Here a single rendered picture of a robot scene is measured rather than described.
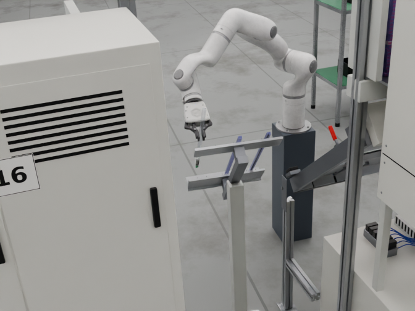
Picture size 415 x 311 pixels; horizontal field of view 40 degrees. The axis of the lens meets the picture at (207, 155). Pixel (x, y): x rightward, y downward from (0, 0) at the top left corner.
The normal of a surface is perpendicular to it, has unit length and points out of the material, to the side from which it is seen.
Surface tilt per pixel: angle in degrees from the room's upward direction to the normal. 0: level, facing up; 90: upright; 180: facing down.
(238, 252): 90
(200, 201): 0
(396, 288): 0
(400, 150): 90
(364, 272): 0
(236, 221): 90
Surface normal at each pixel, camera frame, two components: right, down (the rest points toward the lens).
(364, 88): 0.32, 0.43
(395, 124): -0.95, 0.19
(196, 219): -0.05, -0.88
